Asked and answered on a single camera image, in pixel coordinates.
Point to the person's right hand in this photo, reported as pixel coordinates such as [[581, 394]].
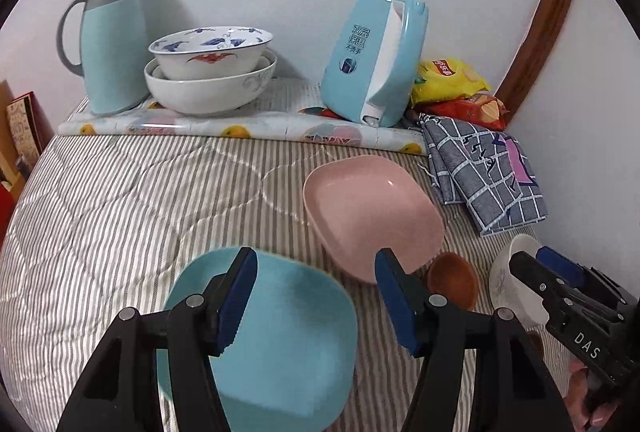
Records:
[[577, 387]]

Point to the grey checked cloth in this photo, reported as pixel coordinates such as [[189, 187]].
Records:
[[480, 182]]

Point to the blue square plate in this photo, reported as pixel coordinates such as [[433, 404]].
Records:
[[300, 337]]

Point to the red chip bag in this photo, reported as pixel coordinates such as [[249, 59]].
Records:
[[475, 109]]

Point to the small brown bowl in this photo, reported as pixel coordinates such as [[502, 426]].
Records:
[[536, 343], [452, 282]]

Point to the rolled printed plastic sheet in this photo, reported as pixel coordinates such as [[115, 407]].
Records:
[[225, 129]]

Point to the red paper bag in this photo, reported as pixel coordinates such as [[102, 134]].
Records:
[[4, 212]]

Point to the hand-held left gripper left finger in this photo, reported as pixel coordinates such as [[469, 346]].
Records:
[[237, 297]]

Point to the large white bowl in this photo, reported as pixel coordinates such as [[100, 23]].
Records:
[[210, 94]]

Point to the wooden door frame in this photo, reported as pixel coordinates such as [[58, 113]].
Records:
[[550, 21]]

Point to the blue patterned porcelain bowl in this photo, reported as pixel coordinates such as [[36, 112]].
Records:
[[210, 66]]

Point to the pink square plate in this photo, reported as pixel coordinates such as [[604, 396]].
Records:
[[365, 212]]

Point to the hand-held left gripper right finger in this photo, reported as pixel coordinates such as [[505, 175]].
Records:
[[395, 302]]

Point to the small white bowl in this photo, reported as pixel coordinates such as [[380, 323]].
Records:
[[505, 292]]

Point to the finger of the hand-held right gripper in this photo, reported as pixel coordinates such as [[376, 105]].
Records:
[[530, 274], [560, 264]]

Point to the yellow chip bag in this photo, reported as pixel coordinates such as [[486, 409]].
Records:
[[450, 81]]

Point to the teal thermos jug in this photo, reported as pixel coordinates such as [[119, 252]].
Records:
[[110, 51]]

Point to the patterned cardboard box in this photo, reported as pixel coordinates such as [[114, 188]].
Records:
[[22, 126]]

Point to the teal electric kettle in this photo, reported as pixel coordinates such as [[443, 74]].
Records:
[[350, 76]]

